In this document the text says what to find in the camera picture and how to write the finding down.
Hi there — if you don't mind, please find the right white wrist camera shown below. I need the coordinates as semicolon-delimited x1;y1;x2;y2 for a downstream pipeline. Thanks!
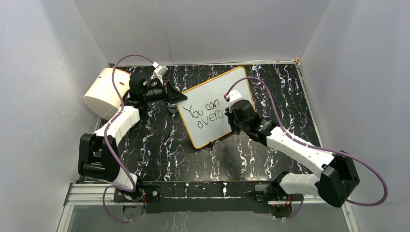
224;89;243;105

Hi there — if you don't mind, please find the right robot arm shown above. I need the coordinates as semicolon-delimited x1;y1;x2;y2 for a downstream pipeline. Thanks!
225;99;360;207

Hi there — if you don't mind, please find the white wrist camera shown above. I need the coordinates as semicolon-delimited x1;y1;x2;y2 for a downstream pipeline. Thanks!
152;61;169;85
224;89;243;105

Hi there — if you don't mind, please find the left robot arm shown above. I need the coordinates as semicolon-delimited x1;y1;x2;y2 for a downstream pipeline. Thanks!
78;68;188;201

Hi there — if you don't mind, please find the aluminium frame rail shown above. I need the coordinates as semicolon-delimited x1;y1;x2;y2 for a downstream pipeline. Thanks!
58;181;359;232

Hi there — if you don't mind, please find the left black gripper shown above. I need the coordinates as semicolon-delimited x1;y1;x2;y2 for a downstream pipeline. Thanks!
144;80;188;107

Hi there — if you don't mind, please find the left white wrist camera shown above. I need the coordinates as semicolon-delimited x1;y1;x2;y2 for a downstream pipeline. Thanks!
152;61;169;85

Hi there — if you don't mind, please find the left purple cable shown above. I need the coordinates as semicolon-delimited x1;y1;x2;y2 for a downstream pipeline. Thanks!
101;54;158;224

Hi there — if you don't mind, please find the yellow framed whiteboard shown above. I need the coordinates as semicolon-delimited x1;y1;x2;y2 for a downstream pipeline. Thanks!
176;66;247;149

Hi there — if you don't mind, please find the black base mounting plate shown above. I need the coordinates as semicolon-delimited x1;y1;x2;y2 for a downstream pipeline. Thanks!
143;181;276;213

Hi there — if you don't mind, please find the cream cylindrical box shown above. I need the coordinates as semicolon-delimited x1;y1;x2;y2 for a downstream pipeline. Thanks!
83;68;130;120

